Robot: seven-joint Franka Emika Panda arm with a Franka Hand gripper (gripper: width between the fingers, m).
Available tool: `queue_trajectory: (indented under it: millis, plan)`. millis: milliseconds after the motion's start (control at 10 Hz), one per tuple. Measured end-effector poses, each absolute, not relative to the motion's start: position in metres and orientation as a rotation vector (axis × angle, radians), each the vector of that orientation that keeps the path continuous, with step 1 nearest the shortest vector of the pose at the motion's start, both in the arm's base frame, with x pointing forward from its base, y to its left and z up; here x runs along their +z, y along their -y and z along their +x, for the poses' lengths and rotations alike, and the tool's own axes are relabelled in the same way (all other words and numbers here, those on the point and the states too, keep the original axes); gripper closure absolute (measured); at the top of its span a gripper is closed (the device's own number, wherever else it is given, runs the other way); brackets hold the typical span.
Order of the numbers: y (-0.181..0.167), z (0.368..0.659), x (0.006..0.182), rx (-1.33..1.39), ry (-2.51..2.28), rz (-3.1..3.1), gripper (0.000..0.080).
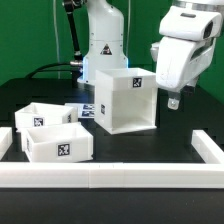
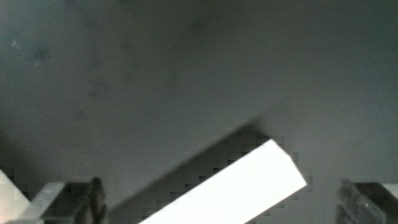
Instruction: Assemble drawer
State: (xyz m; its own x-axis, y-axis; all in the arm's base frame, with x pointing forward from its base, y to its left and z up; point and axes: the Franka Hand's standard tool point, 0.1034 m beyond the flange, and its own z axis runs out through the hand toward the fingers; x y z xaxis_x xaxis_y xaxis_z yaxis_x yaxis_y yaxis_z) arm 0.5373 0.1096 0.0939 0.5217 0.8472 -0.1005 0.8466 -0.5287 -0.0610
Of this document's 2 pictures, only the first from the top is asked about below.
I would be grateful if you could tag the white rear drawer box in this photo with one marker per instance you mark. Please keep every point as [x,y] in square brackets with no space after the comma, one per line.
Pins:
[42,114]

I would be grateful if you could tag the white front drawer box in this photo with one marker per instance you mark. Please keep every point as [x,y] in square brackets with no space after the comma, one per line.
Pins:
[69,142]

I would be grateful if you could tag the white front fence rail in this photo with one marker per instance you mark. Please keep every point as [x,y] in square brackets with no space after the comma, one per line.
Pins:
[110,175]

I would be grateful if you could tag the white drawer cabinet frame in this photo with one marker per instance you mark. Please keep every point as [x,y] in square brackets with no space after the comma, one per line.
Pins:
[125,100]

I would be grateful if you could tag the white right fence rail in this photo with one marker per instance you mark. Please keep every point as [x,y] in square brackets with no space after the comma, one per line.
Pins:
[208,150]

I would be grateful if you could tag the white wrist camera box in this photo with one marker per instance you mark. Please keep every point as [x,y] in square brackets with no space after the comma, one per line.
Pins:
[188,24]

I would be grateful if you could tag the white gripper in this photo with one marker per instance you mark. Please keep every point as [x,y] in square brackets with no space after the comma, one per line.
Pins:
[178,63]

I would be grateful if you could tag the white left fence block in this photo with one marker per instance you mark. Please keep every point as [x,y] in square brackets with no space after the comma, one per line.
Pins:
[5,140]

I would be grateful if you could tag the white fence rail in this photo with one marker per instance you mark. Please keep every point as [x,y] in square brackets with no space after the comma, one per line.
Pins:
[208,150]
[110,175]

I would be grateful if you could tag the white drawer box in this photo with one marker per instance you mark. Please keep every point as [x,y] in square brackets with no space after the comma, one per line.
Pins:
[42,114]
[69,142]

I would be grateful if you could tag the white fiducial marker sheet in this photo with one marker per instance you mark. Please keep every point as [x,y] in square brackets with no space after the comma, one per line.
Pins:
[85,110]

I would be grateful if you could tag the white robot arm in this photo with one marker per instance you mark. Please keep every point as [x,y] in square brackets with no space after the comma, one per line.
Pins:
[106,26]

